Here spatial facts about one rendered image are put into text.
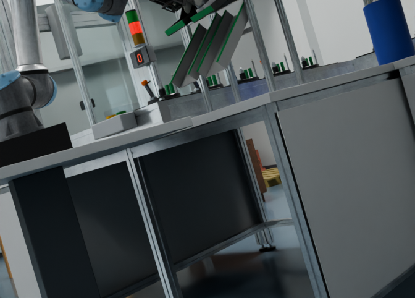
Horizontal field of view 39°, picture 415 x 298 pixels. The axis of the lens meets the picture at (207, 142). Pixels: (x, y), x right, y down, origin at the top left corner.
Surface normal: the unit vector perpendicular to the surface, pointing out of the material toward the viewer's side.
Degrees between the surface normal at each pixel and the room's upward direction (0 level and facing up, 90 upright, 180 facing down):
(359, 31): 90
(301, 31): 90
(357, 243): 90
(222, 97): 90
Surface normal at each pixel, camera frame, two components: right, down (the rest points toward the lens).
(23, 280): -0.70, 0.21
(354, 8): -0.87, 0.25
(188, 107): 0.66, -0.18
